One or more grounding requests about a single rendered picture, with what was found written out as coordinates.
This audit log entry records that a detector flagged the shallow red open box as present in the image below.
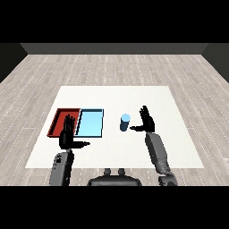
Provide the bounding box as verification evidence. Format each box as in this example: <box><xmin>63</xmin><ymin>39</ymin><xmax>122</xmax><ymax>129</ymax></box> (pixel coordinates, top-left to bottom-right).
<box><xmin>47</xmin><ymin>107</ymin><xmax>81</xmax><ymax>139</ymax></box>

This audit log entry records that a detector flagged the dark grey robot body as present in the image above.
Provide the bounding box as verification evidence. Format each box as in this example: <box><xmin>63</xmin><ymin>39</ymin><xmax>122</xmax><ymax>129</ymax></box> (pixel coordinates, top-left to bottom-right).
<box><xmin>87</xmin><ymin>168</ymin><xmax>143</xmax><ymax>187</ymax></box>

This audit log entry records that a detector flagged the small blue can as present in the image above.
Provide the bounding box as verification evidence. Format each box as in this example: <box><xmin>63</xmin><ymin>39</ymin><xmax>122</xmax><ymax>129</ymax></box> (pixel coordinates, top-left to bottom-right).
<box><xmin>119</xmin><ymin>113</ymin><xmax>131</xmax><ymax>132</ymax></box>

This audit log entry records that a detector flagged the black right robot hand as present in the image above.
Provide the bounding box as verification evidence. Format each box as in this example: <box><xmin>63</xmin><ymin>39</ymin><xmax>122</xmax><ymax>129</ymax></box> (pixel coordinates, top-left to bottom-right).
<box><xmin>129</xmin><ymin>105</ymin><xmax>156</xmax><ymax>133</ymax></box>

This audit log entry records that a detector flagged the shallow light blue open box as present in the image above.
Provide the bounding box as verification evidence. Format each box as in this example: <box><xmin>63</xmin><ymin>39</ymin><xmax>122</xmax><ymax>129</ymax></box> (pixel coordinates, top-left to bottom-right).
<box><xmin>73</xmin><ymin>107</ymin><xmax>105</xmax><ymax>139</ymax></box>

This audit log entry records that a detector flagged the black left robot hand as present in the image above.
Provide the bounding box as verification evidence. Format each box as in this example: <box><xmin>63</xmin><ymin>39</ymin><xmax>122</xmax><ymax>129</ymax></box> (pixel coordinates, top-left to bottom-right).
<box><xmin>58</xmin><ymin>114</ymin><xmax>91</xmax><ymax>150</ymax></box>

